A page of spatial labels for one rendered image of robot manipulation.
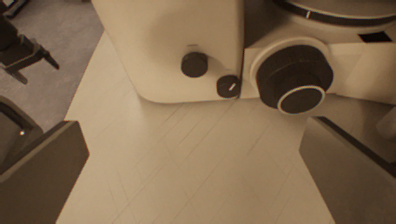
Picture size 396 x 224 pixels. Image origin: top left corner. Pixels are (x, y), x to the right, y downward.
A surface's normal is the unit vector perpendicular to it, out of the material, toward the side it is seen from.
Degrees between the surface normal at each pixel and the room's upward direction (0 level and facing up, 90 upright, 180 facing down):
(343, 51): 53
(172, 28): 90
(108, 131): 0
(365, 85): 90
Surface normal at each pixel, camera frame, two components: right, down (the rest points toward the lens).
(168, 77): 0.02, 0.81
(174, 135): -0.08, -0.58
